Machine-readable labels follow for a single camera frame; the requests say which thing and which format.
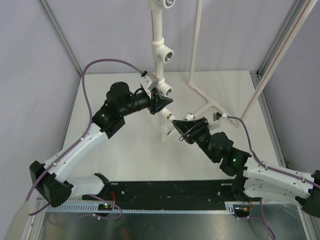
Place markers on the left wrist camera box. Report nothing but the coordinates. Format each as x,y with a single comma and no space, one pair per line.
148,81

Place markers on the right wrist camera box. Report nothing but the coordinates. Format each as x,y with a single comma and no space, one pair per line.
217,116

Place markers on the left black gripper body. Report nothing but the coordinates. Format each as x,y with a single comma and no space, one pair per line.
139,102

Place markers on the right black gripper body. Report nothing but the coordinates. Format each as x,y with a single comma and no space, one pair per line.
201,140

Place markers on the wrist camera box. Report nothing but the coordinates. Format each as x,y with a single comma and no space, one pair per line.
217,116
148,81

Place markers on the aluminium table frame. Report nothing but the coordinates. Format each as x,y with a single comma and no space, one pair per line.
93,218

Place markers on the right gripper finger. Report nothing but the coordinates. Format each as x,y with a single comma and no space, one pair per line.
183,128
199,126

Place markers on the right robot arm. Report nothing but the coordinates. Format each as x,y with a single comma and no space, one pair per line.
253,178

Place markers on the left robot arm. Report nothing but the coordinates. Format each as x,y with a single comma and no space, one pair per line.
52,179

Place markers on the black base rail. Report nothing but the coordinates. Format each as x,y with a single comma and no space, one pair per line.
189,195

